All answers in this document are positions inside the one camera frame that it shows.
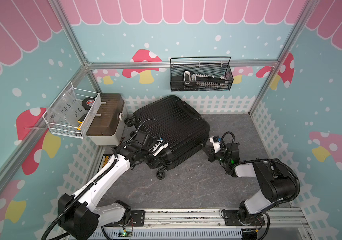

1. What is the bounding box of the black hard-shell suitcase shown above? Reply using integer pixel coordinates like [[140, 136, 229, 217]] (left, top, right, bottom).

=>
[[125, 96, 210, 180]]

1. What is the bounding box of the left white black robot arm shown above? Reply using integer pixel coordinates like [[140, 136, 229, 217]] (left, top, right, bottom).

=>
[[42, 119, 169, 240]]

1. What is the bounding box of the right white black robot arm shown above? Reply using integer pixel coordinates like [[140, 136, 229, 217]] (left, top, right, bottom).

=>
[[203, 132, 300, 225]]

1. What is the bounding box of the black connector board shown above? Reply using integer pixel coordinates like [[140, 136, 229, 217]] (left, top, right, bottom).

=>
[[99, 154, 112, 171]]

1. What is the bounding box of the beige box brown lid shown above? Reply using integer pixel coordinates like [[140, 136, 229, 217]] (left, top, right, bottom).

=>
[[86, 93, 127, 146]]

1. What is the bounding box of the yellow black tool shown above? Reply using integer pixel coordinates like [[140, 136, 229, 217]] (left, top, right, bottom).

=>
[[77, 121, 83, 131]]

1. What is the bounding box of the black tape roll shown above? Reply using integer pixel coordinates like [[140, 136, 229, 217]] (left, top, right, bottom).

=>
[[82, 98, 95, 111]]

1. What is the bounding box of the socket wrench set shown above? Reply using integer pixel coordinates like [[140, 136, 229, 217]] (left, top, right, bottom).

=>
[[182, 71, 228, 89]]

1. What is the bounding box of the small green circuit board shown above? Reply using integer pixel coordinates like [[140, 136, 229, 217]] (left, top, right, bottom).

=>
[[118, 230, 133, 238]]

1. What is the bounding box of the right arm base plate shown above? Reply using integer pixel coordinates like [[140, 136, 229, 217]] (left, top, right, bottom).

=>
[[220, 210, 265, 227]]

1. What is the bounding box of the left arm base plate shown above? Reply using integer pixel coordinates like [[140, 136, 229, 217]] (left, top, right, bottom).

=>
[[119, 211, 146, 227]]

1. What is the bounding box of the clear plastic wall bin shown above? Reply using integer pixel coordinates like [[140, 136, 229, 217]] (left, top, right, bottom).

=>
[[43, 82, 101, 139]]

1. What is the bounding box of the black wire mesh basket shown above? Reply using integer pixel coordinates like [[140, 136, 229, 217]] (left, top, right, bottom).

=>
[[170, 57, 233, 92]]

